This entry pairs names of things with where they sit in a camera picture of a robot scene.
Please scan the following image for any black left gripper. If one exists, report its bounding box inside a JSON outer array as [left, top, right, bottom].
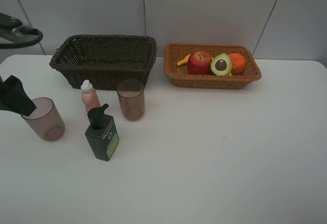
[[0, 75, 36, 116]]

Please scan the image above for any yellow banana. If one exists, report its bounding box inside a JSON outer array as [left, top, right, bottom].
[[177, 54, 191, 66]]

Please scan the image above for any red apple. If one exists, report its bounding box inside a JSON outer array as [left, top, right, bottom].
[[187, 51, 212, 75]]

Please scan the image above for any halved avocado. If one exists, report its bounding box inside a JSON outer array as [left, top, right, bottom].
[[211, 53, 232, 76]]

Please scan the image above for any orange tangerine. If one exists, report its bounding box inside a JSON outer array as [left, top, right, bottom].
[[228, 53, 246, 75]]

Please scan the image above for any left translucent pink cup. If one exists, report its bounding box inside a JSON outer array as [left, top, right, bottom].
[[21, 97, 65, 142]]

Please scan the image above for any pink bottle white cap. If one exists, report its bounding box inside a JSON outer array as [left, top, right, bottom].
[[80, 80, 101, 113]]

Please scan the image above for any dark green pump bottle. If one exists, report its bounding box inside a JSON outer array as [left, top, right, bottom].
[[85, 103, 119, 162]]

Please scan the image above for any dark brown wicker basket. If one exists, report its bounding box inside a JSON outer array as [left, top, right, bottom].
[[50, 35, 157, 91]]

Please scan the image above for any right translucent brown cup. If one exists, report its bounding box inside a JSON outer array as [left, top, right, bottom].
[[116, 79, 145, 121]]

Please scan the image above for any light brown wicker basket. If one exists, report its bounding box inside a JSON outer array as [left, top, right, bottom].
[[164, 43, 262, 89]]

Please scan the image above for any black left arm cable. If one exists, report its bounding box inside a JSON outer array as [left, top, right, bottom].
[[0, 13, 43, 49]]

